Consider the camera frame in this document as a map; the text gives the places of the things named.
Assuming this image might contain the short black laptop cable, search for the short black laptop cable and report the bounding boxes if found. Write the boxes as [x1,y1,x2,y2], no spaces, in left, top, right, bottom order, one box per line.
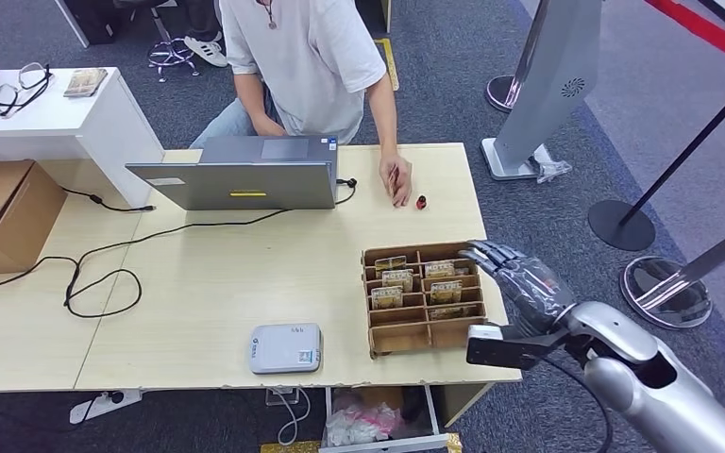
[335,177,359,207]

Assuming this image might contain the white cable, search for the white cable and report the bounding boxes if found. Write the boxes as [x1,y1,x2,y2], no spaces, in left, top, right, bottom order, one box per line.
[266,387,312,447]

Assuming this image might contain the black framed glasses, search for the black framed glasses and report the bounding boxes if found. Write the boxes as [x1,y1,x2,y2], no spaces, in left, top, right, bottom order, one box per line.
[0,61,53,119]

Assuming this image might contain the grey card reader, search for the grey card reader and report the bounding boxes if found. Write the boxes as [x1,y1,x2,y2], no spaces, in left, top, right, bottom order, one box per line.
[248,322,325,377]

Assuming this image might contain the black box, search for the black box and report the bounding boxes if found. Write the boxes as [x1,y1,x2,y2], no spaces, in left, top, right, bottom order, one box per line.
[63,0,123,45]

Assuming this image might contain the white desk panel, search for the white desk panel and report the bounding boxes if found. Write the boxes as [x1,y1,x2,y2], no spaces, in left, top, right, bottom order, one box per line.
[54,0,91,48]

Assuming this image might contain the white open drawer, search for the white open drawer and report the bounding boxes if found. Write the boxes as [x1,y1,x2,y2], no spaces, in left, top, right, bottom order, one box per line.
[318,385,451,453]

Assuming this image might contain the grey kiosk stand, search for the grey kiosk stand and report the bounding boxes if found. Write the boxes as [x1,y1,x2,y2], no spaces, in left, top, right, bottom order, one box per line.
[480,0,604,182]

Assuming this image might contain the grey laptop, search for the grey laptop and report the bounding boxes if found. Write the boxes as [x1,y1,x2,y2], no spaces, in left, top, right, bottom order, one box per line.
[123,134,340,212]

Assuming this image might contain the brown cardboard box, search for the brown cardboard box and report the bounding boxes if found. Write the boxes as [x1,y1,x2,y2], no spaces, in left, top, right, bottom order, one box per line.
[0,159,69,278]

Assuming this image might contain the red barrier belt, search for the red barrier belt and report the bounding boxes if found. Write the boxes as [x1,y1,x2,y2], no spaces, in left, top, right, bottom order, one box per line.
[647,0,725,73]

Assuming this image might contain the wooden card holder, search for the wooden card holder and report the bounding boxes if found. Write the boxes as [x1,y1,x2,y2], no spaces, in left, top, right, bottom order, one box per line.
[361,241,490,359]

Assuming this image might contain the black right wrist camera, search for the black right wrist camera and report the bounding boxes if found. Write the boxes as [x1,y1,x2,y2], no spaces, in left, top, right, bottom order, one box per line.
[465,324,573,371]

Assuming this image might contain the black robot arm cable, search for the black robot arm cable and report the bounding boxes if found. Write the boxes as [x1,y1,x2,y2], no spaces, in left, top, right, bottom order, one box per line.
[540,353,615,453]

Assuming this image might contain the black cable with plug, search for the black cable with plug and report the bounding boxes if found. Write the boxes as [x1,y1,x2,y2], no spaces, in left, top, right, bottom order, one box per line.
[59,186,156,214]

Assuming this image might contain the white power strip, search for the white power strip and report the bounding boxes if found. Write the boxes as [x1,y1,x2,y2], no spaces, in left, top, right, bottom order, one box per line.
[68,390,143,426]

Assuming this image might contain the chrome stool base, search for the chrome stool base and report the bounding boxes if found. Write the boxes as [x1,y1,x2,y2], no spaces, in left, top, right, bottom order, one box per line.
[144,6,201,82]

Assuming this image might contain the white cabinet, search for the white cabinet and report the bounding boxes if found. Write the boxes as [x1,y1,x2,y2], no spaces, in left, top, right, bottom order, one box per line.
[0,65,165,210]

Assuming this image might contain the long black power cable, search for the long black power cable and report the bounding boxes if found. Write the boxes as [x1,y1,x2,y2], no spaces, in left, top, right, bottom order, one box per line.
[0,208,293,321]

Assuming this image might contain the chrome stanchion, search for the chrome stanchion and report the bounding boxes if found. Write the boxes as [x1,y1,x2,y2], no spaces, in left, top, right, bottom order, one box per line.
[618,213,725,330]
[484,0,552,114]

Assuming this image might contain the person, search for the person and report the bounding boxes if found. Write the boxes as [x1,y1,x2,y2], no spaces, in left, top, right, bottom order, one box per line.
[175,0,229,69]
[188,0,413,210]

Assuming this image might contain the clear plastic bag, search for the clear plastic bag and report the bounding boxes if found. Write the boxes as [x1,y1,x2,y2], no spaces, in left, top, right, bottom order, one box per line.
[527,144,574,184]

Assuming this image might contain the person's left hand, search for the person's left hand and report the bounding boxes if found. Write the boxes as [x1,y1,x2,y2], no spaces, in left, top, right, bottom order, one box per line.
[379,154,413,210]

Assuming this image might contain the pendant necklace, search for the pendant necklace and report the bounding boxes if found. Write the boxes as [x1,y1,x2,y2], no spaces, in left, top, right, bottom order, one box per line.
[256,0,278,30]

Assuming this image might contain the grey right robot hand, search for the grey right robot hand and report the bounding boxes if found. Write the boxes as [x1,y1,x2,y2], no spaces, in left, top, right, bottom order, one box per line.
[458,239,580,342]

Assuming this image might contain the black stanchion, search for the black stanchion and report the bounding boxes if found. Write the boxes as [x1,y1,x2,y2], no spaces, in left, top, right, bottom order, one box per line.
[587,72,725,253]

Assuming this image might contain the pink white plastic bag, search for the pink white plastic bag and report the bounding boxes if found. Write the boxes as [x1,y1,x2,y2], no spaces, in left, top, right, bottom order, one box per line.
[325,390,404,448]

